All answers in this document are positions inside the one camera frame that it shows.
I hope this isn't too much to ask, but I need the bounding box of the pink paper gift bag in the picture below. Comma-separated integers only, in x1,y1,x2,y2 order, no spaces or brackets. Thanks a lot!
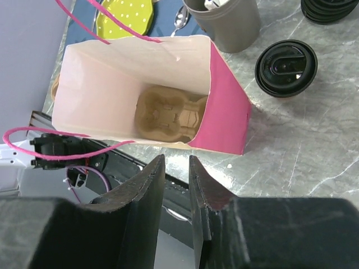
2,0,252,161

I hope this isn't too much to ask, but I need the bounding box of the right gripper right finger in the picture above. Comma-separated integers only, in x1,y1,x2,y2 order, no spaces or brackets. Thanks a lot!
189,156,358,268

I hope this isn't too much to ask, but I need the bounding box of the stack of black lids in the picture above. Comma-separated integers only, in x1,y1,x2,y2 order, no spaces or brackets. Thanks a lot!
301,0,358,25

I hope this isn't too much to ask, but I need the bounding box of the yellow dotted plate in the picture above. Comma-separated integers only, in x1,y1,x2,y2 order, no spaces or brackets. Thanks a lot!
95,0,154,39

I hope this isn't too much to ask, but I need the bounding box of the silver spoon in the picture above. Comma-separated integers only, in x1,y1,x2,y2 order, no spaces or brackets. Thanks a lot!
170,6,190,37

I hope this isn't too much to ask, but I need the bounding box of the black plastic cup lid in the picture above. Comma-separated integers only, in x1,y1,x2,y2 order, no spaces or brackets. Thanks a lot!
254,39,318,99

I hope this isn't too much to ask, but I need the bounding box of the grey straw holder cup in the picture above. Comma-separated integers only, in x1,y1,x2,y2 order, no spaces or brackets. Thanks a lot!
183,0,261,53

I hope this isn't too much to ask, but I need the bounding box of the brown cardboard cup carrier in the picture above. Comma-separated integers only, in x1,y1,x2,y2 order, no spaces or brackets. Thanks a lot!
135,86,208,143
50,74,60,101

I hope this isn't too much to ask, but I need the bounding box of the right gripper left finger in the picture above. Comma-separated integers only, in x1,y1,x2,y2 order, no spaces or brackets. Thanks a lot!
0,154,166,269

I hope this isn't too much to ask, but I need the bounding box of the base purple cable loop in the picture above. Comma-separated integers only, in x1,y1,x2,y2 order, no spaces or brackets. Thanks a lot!
65,165,112,202

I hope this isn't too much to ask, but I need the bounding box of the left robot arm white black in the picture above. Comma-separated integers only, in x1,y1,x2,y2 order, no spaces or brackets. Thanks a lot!
1,133,112,192

